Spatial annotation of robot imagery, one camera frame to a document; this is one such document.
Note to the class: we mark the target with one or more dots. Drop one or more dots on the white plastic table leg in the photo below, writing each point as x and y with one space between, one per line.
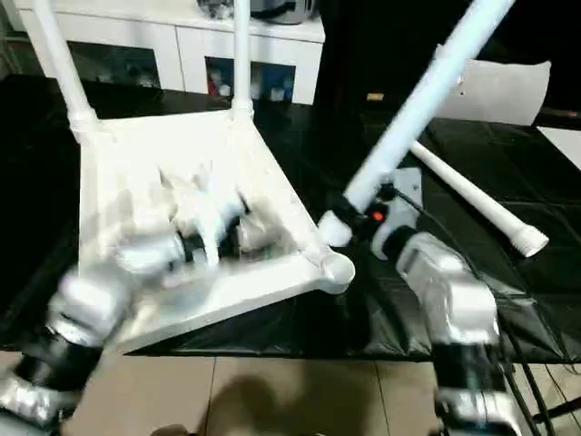
243 59
481 200
63 68
417 100

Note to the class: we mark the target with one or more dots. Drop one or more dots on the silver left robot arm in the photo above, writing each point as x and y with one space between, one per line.
100 290

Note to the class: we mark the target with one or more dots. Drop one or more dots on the white glass-door cabinet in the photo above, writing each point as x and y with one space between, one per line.
136 36

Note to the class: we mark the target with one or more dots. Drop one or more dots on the black left robot foot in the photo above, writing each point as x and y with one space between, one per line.
177 430

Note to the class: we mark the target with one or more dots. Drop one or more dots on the black metal table leg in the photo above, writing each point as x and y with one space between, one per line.
558 411

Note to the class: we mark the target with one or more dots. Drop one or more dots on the black box with gold label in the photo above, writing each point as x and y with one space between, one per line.
363 50

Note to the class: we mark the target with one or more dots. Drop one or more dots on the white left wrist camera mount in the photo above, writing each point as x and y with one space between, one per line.
218 222

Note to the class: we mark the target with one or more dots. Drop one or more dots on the grey round pot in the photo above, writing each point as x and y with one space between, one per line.
286 11

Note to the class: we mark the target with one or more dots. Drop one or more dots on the white pillow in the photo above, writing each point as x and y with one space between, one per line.
504 86

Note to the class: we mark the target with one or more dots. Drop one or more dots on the white flat board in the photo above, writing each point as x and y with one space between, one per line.
563 145

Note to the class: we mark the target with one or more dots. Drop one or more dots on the white plastic table top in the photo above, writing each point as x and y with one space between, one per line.
136 159

